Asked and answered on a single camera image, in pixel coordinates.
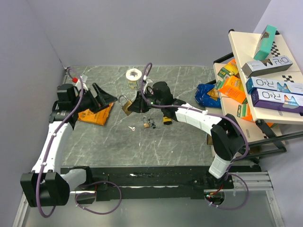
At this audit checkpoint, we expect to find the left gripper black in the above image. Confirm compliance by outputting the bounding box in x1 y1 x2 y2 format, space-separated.
72 82 117 114

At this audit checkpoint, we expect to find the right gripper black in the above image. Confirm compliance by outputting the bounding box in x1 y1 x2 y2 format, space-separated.
127 90 164 114

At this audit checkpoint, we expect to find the large brass padlock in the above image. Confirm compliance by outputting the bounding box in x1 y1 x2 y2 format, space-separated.
118 95 132 116

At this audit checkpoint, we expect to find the small brass padlock with keys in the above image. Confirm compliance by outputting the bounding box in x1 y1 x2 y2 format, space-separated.
143 116 156 129

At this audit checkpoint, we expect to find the yellow padlock black shackle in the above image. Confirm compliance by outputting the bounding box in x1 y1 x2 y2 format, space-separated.
163 116 172 125

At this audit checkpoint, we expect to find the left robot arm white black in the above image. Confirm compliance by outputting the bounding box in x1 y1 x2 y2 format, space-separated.
20 83 117 207

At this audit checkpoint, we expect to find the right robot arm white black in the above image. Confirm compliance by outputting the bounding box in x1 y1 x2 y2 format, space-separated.
125 81 249 188

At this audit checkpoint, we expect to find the orange potato chips bag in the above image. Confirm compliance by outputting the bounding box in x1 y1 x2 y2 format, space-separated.
78 103 114 125

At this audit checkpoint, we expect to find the white tape roll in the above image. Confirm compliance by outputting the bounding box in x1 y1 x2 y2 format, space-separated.
125 68 142 90

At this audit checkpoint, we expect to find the blue chips bag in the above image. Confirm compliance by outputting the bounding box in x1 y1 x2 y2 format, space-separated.
194 84 221 108

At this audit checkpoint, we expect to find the orange snack box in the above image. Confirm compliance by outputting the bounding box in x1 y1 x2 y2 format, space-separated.
218 76 247 104

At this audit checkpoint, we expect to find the yellow green box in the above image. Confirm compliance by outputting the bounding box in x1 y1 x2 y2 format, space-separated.
217 59 239 79

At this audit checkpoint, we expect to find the green orange box lower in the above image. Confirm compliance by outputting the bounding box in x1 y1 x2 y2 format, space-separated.
237 104 254 122

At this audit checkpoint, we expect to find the beige lower shelf board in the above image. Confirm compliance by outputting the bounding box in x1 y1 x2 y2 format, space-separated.
205 62 287 158

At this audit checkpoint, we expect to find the beige shelf board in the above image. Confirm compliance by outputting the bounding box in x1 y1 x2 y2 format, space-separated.
205 62 287 158
229 31 303 124

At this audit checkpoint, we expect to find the silver R&O box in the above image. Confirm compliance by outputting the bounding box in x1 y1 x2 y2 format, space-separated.
241 55 293 78

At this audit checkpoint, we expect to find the beige upper shelf board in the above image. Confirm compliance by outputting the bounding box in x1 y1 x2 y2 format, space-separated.
229 31 303 124

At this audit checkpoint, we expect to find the purple R&O box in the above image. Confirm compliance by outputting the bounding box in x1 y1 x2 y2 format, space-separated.
250 88 303 116

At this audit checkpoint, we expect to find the blue R&O box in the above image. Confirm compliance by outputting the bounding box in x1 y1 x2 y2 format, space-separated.
246 77 303 95

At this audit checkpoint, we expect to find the teal box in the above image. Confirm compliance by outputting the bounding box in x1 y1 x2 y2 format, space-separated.
253 25 276 61

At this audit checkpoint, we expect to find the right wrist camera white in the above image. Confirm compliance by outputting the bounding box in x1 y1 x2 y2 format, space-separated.
143 75 153 89

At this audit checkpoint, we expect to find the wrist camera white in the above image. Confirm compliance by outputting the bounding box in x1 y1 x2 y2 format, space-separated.
143 75 153 89
71 75 90 91

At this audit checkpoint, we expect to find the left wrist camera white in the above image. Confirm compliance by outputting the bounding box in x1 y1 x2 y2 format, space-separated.
71 75 90 91

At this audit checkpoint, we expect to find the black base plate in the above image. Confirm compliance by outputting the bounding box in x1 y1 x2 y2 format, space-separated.
59 165 261 204

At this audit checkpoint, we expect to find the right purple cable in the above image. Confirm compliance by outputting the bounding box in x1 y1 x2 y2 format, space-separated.
140 62 250 210

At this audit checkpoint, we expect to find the purple cable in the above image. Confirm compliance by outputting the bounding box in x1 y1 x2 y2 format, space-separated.
36 67 123 218
140 62 250 210

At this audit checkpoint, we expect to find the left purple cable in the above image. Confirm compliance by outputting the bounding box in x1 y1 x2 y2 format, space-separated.
36 67 123 218

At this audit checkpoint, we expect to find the black shelf frame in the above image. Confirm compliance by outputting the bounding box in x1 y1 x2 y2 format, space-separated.
213 29 303 161

